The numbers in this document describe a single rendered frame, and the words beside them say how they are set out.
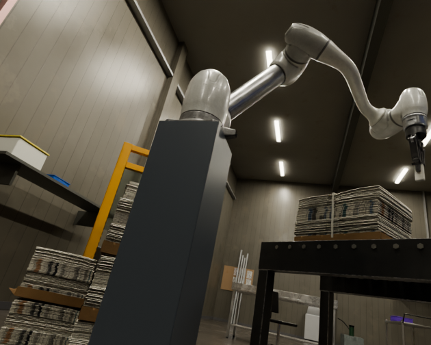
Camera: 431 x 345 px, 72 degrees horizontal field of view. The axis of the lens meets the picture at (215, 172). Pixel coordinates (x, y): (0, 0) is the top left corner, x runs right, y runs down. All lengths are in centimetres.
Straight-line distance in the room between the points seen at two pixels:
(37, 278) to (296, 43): 158
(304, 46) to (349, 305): 1209
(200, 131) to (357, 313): 1246
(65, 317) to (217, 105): 117
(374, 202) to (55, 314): 144
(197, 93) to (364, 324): 1250
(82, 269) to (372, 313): 1220
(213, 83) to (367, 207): 73
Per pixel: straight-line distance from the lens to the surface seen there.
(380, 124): 162
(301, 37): 146
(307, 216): 140
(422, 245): 108
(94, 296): 122
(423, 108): 155
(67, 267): 164
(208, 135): 88
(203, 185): 80
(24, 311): 167
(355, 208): 129
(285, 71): 150
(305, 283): 1301
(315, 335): 1223
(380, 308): 1327
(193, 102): 100
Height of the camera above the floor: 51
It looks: 24 degrees up
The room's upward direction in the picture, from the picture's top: 12 degrees clockwise
